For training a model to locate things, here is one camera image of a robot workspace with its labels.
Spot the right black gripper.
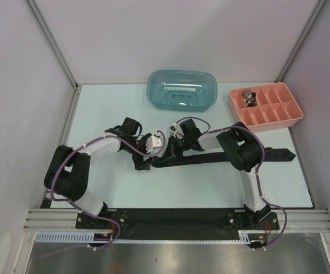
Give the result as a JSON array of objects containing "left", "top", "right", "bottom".
[{"left": 160, "top": 135, "right": 192, "bottom": 164}]

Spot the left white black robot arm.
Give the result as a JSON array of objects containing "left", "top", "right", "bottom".
[{"left": 44, "top": 118, "right": 164, "bottom": 228}]

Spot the teal transparent plastic tub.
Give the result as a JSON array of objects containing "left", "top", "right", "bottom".
[{"left": 146, "top": 70, "right": 218, "bottom": 112}]

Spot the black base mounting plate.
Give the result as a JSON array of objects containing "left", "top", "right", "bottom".
[{"left": 75, "top": 208, "right": 280, "bottom": 241}]

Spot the white slotted cable duct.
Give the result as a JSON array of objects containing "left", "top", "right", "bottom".
[{"left": 35, "top": 232, "right": 252, "bottom": 244}]

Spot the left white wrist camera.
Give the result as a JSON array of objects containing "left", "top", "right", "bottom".
[{"left": 146, "top": 132, "right": 164, "bottom": 153}]

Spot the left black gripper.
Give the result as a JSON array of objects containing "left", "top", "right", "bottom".
[{"left": 124, "top": 134, "right": 155, "bottom": 170}]

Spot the rolled tie in tray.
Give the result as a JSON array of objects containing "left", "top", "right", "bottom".
[{"left": 242, "top": 91, "right": 257, "bottom": 107}]

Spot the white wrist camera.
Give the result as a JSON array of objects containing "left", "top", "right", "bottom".
[
  {"left": 146, "top": 132, "right": 164, "bottom": 153},
  {"left": 170, "top": 123, "right": 183, "bottom": 139}
]

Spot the pink compartment organizer tray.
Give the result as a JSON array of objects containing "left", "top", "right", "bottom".
[{"left": 228, "top": 82, "right": 304, "bottom": 132}]

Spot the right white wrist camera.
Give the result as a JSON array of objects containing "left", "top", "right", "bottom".
[{"left": 170, "top": 123, "right": 183, "bottom": 139}]

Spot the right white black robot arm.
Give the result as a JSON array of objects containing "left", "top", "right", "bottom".
[{"left": 158, "top": 118, "right": 271, "bottom": 229}]

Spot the aluminium extrusion rail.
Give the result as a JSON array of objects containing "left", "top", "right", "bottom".
[{"left": 23, "top": 208, "right": 330, "bottom": 233}]

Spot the dark striped necktie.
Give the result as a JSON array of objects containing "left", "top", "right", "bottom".
[{"left": 151, "top": 147, "right": 296, "bottom": 168}]

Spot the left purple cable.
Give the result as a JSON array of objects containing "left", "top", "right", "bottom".
[{"left": 49, "top": 130, "right": 166, "bottom": 251}]

